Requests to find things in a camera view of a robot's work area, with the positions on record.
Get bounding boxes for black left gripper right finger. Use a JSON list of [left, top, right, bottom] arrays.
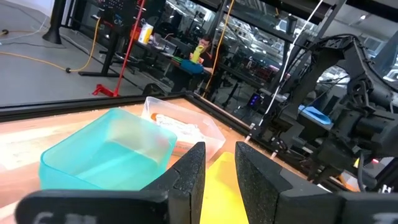
[[234, 141, 398, 224]]

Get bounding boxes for black aluminium table frame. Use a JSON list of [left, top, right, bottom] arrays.
[[0, 91, 312, 181]]

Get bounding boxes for yellow hanging cable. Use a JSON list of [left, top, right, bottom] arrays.
[[203, 0, 236, 97]]

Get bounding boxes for white hanging cable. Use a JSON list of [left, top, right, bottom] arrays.
[[261, 0, 324, 125]]

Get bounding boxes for yellow plastic container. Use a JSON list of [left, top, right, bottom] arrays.
[[198, 151, 249, 224]]

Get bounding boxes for red metal stand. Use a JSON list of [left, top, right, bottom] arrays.
[[92, 0, 147, 98]]

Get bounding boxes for yellow-green bottle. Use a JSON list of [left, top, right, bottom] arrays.
[[191, 45, 205, 64]]

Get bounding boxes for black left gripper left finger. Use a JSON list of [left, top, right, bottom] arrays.
[[14, 141, 206, 224]]

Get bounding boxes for black desk frame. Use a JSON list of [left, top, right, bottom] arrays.
[[77, 18, 132, 78]]

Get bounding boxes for person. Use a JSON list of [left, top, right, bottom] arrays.
[[189, 34, 218, 74]]

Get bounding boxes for black box blue lights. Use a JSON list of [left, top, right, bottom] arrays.
[[248, 92, 262, 110]]

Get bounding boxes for teal plastic container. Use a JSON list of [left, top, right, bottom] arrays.
[[39, 108, 178, 191]]

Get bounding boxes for yellow floor cable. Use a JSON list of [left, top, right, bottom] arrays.
[[0, 17, 102, 74]]

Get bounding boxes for blue bag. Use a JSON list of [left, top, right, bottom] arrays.
[[180, 59, 205, 75]]

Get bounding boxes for orange Maruchan noodle pack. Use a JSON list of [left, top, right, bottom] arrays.
[[150, 112, 206, 156]]

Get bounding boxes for blue cloth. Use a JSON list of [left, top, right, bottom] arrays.
[[298, 105, 333, 126]]

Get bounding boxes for white yellow jug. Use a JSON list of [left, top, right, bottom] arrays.
[[137, 23, 155, 45]]

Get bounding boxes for black round-base pole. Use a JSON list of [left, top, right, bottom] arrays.
[[42, 0, 68, 45]]

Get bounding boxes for clear plastic container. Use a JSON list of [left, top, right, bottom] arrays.
[[141, 96, 227, 162]]

